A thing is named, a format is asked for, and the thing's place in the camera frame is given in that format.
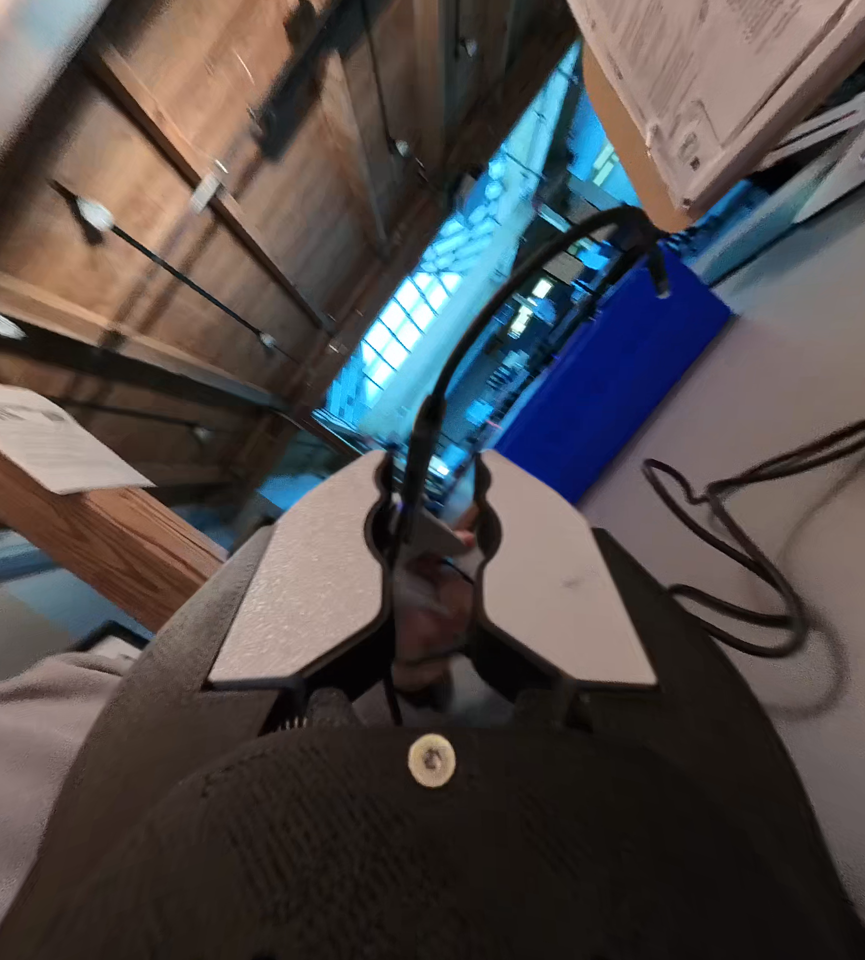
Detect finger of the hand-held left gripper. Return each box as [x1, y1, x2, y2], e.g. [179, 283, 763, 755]
[411, 516, 473, 558]

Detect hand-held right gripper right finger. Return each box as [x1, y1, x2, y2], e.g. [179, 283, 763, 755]
[471, 448, 662, 691]

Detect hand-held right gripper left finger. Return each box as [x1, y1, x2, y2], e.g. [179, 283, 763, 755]
[206, 448, 398, 691]

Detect blue plastic bin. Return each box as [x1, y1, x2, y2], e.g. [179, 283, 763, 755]
[492, 247, 734, 505]

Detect grey desk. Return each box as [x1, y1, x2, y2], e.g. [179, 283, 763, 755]
[578, 161, 865, 960]

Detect person's left hand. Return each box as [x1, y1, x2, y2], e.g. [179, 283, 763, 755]
[395, 558, 479, 691]

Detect white paper notice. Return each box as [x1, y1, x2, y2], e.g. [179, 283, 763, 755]
[0, 381, 155, 496]

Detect document stand with instruction sheets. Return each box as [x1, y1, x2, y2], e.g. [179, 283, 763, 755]
[566, 0, 865, 282]

